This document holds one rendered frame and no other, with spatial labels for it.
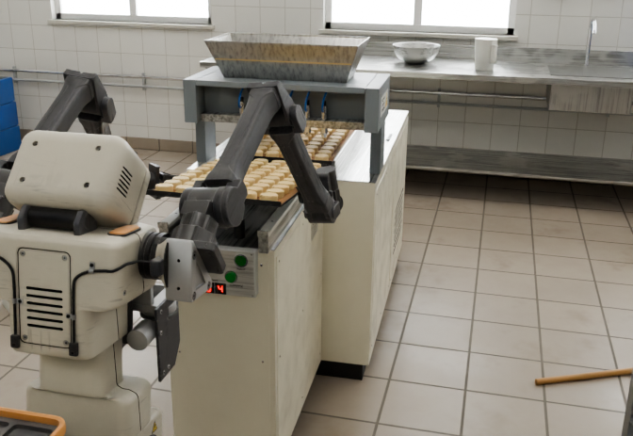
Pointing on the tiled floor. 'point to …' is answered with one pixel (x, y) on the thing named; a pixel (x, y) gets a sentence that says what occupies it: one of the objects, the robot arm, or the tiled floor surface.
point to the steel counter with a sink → (577, 73)
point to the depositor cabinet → (360, 251)
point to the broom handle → (583, 376)
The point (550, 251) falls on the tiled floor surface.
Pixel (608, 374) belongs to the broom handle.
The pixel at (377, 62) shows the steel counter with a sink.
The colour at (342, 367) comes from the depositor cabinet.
